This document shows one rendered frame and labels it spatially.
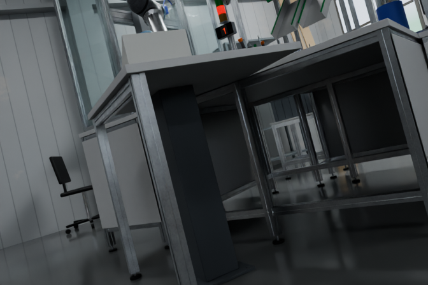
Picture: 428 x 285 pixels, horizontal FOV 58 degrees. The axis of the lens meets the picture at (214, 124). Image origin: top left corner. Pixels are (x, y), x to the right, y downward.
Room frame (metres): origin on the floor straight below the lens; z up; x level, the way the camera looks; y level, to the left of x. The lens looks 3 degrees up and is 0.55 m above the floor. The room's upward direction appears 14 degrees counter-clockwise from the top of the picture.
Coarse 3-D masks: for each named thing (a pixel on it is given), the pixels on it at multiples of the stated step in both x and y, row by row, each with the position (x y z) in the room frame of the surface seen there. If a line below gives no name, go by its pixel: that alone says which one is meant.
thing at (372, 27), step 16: (352, 32) 1.57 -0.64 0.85; (368, 32) 1.53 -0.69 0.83; (400, 32) 1.73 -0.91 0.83; (416, 32) 2.04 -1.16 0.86; (320, 48) 1.65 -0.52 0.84; (368, 48) 1.97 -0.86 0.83; (272, 64) 1.79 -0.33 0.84; (320, 64) 2.11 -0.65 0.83; (336, 64) 2.28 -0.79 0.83; (352, 64) 2.50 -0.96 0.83; (368, 64) 2.75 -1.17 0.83; (272, 80) 2.26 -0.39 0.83; (288, 80) 2.47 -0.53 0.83; (304, 80) 2.73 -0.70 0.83; (320, 80) 3.03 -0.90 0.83; (224, 96) 2.45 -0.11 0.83; (256, 96) 2.99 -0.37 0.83
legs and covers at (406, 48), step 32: (384, 32) 1.51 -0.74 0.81; (288, 64) 1.76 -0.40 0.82; (384, 64) 2.78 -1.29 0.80; (416, 64) 1.80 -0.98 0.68; (288, 96) 3.24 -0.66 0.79; (416, 96) 1.61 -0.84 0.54; (224, 128) 3.09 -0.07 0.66; (256, 128) 3.45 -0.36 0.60; (416, 128) 1.50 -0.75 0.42; (224, 160) 3.00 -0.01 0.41; (256, 160) 1.93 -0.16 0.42; (352, 160) 3.01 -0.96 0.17; (416, 160) 1.52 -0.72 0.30; (224, 192) 2.92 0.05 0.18; (416, 192) 1.54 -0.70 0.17
